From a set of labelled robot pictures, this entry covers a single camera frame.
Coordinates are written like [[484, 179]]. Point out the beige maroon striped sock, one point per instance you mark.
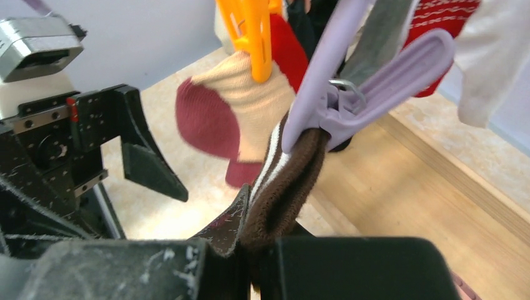
[[225, 113]]

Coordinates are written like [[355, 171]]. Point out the lilac plastic clip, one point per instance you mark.
[[342, 114]]

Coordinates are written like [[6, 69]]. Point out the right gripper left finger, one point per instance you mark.
[[206, 266]]

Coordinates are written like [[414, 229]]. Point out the mustard yellow sock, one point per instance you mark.
[[282, 187]]

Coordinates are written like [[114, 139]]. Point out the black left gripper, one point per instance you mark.
[[52, 169]]

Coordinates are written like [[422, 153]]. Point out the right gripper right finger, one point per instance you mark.
[[303, 266]]

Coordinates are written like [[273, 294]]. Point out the black sock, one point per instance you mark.
[[308, 26]]

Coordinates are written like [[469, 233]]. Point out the orange plastic clip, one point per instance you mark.
[[248, 26]]

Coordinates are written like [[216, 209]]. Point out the wooden drying rack frame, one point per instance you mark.
[[395, 181]]

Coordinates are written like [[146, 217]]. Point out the grey sock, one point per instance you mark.
[[383, 36]]

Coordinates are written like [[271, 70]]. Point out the white sock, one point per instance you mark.
[[492, 49]]

